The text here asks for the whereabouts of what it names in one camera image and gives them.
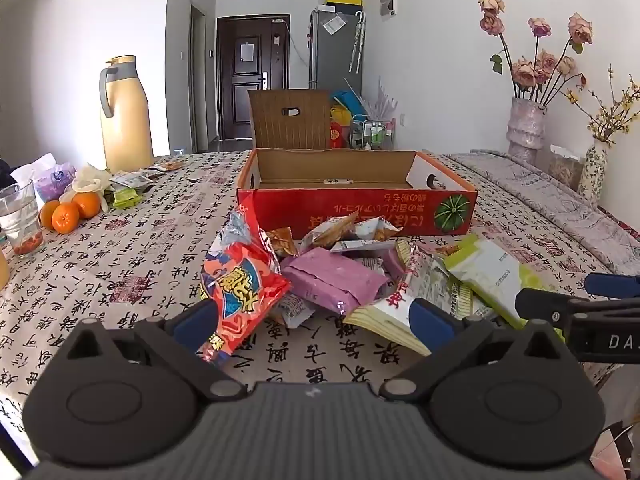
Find purple tissue pack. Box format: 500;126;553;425
10;152;76;206

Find red cardboard box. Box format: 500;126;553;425
236;89;478;240

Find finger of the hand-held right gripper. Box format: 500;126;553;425
515;287;640;331
584;273;640;300

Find wire rack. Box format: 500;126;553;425
350;117;393;151

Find yellow thermos jug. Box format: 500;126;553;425
98;55;155;173

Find white feather decoration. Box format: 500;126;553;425
362;77;399;121

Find small white sachets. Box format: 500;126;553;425
110;170;163;186

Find white folded umbrella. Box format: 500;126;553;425
350;10;367;73

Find glass storage jar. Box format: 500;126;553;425
547;145;586;191

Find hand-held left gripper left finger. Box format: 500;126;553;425
62;300;246;402

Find green sachets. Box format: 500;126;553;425
112;185;146;209

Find pink snack packet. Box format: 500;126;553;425
280;249;393;317
382;247;408;273

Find white side door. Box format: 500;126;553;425
189;5;209;153

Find orange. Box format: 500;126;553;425
71;191;102;219
51;203;81;234
39;201;63;231

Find pile of white cracker packets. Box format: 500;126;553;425
265;212;405;330

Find dark brown door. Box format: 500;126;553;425
216;16;291;141

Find red orange chip bag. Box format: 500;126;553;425
199;205;292;365

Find grey refrigerator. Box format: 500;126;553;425
308;7;365;92

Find glass cup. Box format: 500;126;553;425
0;180;45;258

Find light green snack bag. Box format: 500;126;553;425
435;234;561;328

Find yellow flower branches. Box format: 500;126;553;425
567;62;640;148

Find dried pink rose bouquet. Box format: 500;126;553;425
477;0;596;106

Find grey patterned cloth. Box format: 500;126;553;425
442;149;640;276

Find pink ribbed vase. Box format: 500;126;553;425
506;97;548;166

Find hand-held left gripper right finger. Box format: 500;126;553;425
381;298;568;402

